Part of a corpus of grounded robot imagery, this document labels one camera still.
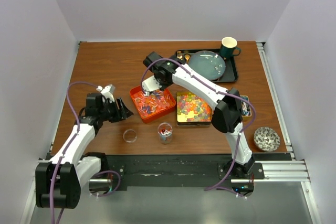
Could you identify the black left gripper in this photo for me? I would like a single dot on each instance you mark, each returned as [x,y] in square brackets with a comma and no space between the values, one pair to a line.
[118,116]

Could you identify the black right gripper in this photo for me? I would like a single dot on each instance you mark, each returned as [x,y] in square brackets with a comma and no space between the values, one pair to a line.
[164,85]

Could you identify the orange box of lollipops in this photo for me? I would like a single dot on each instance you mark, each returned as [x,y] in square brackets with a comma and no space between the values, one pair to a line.
[152,107]

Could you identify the clear glass jar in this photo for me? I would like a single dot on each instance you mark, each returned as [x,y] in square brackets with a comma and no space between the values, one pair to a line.
[165,131]

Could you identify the black tin of star candies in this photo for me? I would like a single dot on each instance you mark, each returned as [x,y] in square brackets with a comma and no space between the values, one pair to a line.
[191,110]

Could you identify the gold tin of lollipops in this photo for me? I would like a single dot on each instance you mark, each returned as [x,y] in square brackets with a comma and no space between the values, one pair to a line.
[246,111]

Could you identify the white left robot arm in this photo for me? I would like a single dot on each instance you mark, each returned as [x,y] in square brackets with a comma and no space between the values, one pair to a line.
[59,180]

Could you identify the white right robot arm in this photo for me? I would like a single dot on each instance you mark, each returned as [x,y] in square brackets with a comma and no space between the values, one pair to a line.
[225,104]

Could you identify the gold fork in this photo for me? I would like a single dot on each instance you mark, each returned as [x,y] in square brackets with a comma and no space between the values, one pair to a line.
[179,55]

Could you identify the clear jar lid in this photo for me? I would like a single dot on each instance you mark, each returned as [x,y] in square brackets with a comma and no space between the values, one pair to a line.
[130,136]

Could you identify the gold spoon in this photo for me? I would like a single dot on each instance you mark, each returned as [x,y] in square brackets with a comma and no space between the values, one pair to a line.
[187,57]

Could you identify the teal ceramic plate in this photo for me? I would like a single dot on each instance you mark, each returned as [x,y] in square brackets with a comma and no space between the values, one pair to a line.
[208,64]

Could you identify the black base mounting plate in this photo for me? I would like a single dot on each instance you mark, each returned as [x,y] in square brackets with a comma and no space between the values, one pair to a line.
[182,170]

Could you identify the black serving tray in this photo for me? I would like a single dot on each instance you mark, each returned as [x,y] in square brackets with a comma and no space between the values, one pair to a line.
[231,73]

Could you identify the dark green mug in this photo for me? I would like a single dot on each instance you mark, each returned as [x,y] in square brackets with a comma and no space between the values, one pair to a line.
[229,48]

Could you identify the patterned small bowl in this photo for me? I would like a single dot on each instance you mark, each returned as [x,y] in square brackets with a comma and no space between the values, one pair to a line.
[266,139]

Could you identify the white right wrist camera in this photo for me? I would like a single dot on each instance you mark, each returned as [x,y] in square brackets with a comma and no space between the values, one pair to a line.
[150,85]

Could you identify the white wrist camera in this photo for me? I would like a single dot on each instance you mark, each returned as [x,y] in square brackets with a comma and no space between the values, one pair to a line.
[150,85]
[107,92]

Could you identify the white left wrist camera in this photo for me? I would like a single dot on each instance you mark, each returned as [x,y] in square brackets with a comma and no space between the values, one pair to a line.
[107,92]

